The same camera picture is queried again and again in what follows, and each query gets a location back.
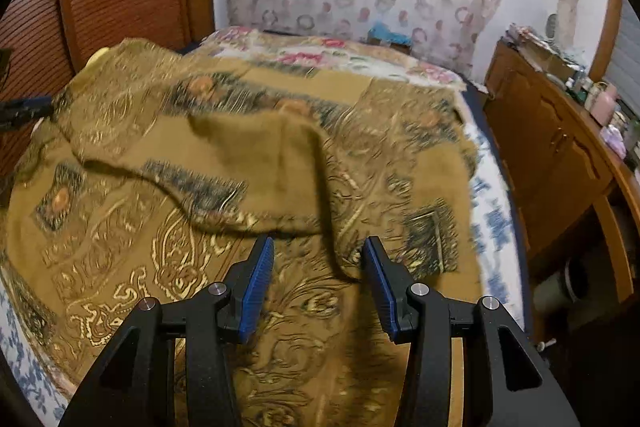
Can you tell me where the brown patterned shirt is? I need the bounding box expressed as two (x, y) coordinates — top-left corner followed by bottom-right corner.
(0, 38), (481, 427)

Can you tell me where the grey window blind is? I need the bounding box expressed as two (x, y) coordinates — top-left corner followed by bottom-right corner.
(612, 0), (640, 118)

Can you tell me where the wooden cabinet desk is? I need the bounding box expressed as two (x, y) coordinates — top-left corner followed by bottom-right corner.
(482, 39), (640, 308)

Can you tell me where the flat brown cardboard box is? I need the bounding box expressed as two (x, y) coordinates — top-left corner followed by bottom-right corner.
(525, 39), (576, 80)

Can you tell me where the blue floral bedsheet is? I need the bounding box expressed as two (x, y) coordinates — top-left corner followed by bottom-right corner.
(0, 84), (526, 425)

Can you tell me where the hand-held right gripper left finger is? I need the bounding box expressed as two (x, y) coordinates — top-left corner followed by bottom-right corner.
(59, 234), (276, 427)

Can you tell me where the floral quilt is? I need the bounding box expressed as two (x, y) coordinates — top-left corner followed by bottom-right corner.
(200, 26), (471, 90)

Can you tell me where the purple tissue pack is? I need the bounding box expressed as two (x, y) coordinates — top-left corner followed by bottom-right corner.
(599, 125), (627, 160)

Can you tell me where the grey round bin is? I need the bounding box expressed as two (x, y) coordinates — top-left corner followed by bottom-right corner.
(532, 257), (591, 318)

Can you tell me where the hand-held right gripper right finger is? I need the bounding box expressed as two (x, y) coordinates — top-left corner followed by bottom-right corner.
(361, 236), (583, 427)

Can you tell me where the pink bottle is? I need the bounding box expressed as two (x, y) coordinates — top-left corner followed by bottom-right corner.
(590, 82), (619, 120)

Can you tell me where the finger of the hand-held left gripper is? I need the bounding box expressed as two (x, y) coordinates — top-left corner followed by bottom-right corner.
(0, 94), (55, 130)

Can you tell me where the blue cloth on box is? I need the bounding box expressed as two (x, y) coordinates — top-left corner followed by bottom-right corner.
(367, 22), (413, 55)

